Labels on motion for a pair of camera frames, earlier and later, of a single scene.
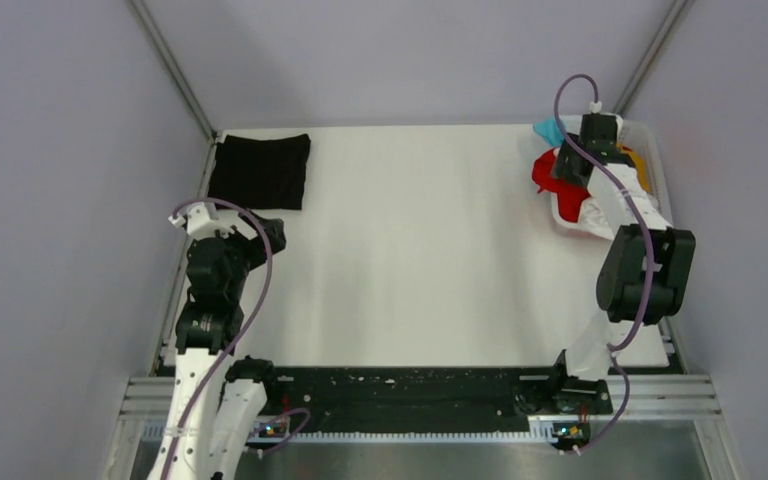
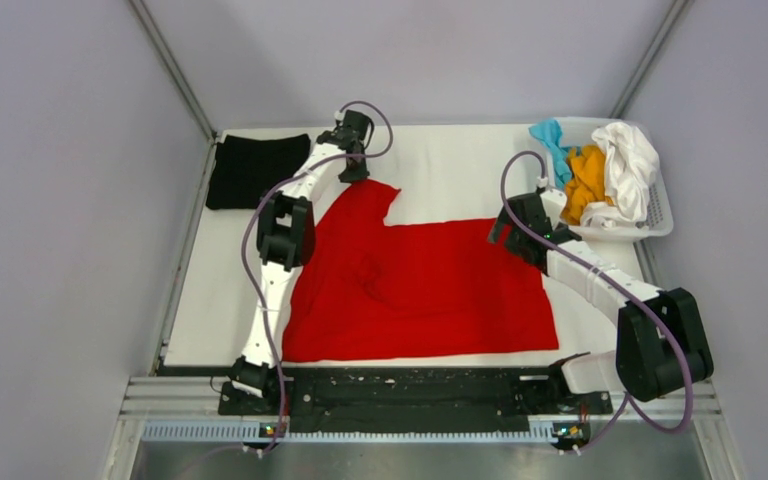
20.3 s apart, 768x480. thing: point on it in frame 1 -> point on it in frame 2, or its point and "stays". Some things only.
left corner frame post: (143, 13) stays
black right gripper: (563, 167) -> (505, 219)
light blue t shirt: (550, 131) stays
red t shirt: (569, 195) -> (374, 290)
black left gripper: (256, 245) -> (357, 175)
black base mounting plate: (430, 395) stays
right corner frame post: (677, 13) stays
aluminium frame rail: (635, 396) stays
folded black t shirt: (261, 172) stays
